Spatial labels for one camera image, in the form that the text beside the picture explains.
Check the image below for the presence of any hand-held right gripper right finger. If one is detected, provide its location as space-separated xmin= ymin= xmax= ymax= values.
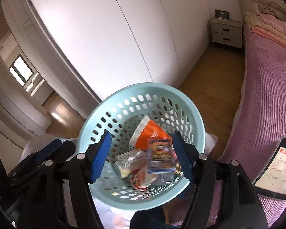
xmin=173 ymin=130 xmax=269 ymax=229

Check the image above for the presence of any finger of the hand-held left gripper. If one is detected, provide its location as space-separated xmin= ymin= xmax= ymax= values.
xmin=53 ymin=140 xmax=76 ymax=167
xmin=35 ymin=139 xmax=63 ymax=165

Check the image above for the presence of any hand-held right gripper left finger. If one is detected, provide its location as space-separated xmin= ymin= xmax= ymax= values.
xmin=15 ymin=130 xmax=113 ymax=229

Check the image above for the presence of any blue-edged snack packet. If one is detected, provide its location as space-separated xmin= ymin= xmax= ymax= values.
xmin=146 ymin=138 xmax=180 ymax=174

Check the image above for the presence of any orange paper cup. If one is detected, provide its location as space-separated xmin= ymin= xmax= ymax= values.
xmin=129 ymin=114 xmax=173 ymax=152

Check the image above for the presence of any teal plastic basket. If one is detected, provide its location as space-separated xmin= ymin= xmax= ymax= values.
xmin=77 ymin=82 xmax=205 ymax=211

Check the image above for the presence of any white plastic wrapper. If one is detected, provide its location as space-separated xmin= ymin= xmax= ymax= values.
xmin=114 ymin=149 xmax=149 ymax=179

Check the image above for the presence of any white bed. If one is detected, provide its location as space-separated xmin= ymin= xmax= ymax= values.
xmin=26 ymin=73 xmax=56 ymax=106

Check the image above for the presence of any dark cloth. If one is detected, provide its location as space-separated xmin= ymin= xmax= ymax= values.
xmin=130 ymin=206 xmax=167 ymax=229

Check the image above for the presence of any window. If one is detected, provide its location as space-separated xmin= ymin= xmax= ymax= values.
xmin=9 ymin=56 xmax=35 ymax=87

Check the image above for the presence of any black tablet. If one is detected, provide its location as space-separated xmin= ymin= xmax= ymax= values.
xmin=252 ymin=137 xmax=286 ymax=201

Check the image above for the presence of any pink quilted bed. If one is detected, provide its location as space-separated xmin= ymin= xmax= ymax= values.
xmin=217 ymin=12 xmax=286 ymax=221

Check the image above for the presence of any white wardrobe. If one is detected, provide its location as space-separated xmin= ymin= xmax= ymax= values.
xmin=22 ymin=0 xmax=211 ymax=102

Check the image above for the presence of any grey nightstand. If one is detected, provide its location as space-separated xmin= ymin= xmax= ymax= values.
xmin=210 ymin=19 xmax=243 ymax=49

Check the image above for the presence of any cream pillow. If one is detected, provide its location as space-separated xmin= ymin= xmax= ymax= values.
xmin=243 ymin=12 xmax=261 ymax=26

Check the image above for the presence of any folded pink blanket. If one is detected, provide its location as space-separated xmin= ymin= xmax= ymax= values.
xmin=250 ymin=13 xmax=286 ymax=53

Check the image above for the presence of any dark picture frame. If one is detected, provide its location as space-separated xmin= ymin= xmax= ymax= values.
xmin=215 ymin=10 xmax=229 ymax=20

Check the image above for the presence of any black cable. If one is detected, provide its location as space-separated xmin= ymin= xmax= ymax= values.
xmin=260 ymin=2 xmax=286 ymax=18

